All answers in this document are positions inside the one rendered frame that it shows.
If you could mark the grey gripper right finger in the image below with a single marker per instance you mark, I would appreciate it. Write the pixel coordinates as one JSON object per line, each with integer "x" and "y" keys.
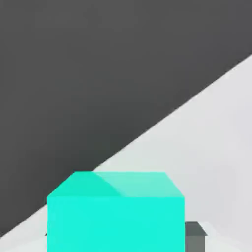
{"x": 195, "y": 239}

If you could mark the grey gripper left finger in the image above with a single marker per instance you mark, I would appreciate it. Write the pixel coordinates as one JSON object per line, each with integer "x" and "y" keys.
{"x": 37, "y": 245}

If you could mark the small cyan cube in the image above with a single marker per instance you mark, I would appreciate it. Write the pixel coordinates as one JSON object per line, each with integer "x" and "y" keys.
{"x": 116, "y": 220}

